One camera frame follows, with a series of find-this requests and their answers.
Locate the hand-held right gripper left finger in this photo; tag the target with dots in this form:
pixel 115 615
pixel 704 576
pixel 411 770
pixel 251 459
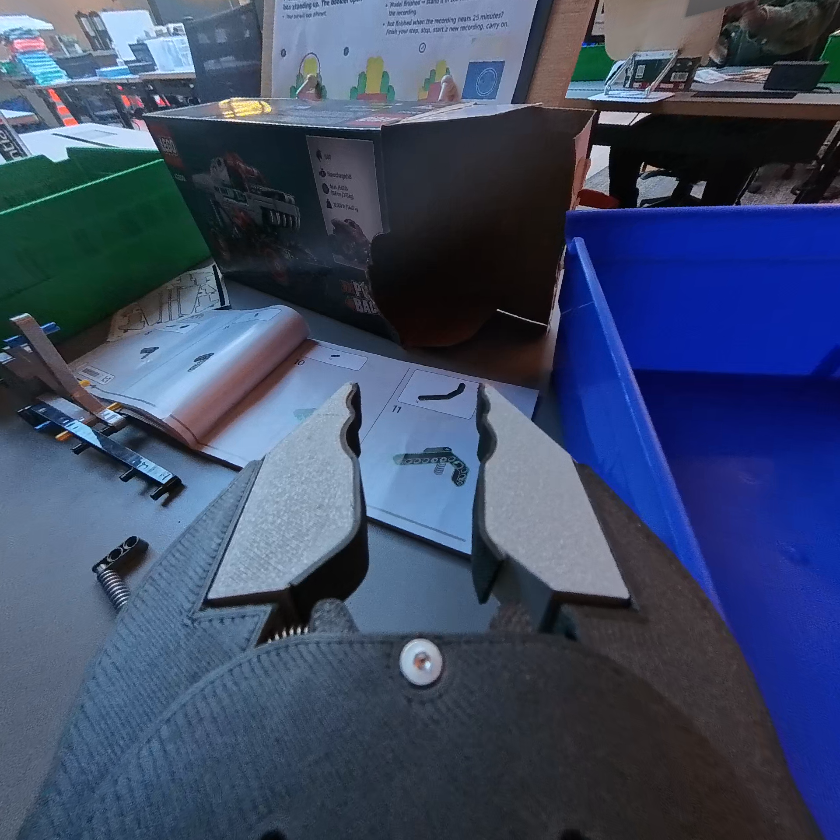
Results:
pixel 289 518

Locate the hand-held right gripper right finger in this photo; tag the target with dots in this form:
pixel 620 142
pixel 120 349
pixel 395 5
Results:
pixel 544 518

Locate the lego beam assembly with pins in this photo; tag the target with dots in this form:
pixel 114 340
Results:
pixel 49 367

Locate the small lego beam with spring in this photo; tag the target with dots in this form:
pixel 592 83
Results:
pixel 121 551

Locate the dark lego set box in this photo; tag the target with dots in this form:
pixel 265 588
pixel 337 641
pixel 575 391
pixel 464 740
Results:
pixel 459 216

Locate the open instruction booklet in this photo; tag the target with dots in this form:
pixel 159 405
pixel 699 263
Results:
pixel 216 367

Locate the blue plastic bin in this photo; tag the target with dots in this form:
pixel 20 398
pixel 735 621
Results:
pixel 722 459

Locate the sticker sheet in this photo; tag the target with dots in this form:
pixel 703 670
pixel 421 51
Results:
pixel 177 295

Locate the green plastic bin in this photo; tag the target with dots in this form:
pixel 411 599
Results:
pixel 98 243

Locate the white bin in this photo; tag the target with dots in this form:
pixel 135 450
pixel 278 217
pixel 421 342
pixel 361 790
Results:
pixel 98 138

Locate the orange cone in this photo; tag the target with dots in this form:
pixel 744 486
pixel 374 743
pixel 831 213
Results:
pixel 59 108
pixel 127 105

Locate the wooden table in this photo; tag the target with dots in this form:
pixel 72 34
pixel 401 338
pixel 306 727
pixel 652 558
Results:
pixel 722 106

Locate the clear acrylic stand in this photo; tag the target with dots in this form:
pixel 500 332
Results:
pixel 640 73

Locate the black crate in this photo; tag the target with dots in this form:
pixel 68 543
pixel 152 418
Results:
pixel 223 52

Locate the instruction poster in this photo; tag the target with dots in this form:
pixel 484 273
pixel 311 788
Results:
pixel 394 52

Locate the black flat device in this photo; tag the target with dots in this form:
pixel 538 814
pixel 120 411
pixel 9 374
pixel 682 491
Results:
pixel 794 75

